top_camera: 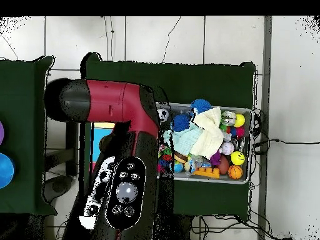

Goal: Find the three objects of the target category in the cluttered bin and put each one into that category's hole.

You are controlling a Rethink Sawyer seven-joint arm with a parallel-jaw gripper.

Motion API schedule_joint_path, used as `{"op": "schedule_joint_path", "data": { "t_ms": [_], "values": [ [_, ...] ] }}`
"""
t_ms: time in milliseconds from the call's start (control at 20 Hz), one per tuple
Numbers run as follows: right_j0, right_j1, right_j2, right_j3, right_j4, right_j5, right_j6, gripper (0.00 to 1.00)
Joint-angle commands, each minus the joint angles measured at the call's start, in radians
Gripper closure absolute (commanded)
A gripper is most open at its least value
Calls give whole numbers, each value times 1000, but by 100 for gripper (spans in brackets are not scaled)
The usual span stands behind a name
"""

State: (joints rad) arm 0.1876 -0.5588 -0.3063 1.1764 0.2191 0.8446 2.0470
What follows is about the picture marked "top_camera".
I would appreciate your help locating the blue spiky ball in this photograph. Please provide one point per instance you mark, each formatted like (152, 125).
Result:
(180, 122)

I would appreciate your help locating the large purple ball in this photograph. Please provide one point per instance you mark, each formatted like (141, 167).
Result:
(1, 132)

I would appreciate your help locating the dark grey stand base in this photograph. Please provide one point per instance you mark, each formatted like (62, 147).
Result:
(58, 186)

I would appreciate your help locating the mint knitted cloth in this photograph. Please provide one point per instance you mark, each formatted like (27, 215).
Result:
(185, 141)

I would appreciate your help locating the metal mesh bin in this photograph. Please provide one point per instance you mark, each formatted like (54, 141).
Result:
(212, 180)

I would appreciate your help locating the black upright panel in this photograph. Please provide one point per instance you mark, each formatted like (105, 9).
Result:
(72, 150)

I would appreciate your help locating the black and white soccer ball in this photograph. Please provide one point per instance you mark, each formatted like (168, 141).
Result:
(163, 115)

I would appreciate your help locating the orange toy block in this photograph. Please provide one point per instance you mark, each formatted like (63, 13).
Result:
(206, 172)

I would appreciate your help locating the plain yellow ball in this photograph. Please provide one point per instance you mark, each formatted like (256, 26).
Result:
(240, 120)

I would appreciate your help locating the blue fuzzy ball with eye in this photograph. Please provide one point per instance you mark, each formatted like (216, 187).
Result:
(201, 105)

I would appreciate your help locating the dark green table cloth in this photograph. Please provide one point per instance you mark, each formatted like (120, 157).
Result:
(20, 125)
(200, 80)

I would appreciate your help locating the wooden box with three holes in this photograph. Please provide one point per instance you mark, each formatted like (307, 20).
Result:
(100, 140)

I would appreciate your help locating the cream knitted cloth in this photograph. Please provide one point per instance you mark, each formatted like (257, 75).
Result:
(210, 135)

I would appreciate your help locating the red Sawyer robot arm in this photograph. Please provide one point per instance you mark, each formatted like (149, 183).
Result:
(110, 102)

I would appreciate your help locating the yellow smiley ball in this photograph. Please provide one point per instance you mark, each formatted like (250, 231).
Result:
(237, 158)

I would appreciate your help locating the large blue ball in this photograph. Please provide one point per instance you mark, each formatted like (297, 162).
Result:
(5, 170)

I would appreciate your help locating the orange toy basketball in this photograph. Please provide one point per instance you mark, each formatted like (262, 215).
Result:
(235, 172)

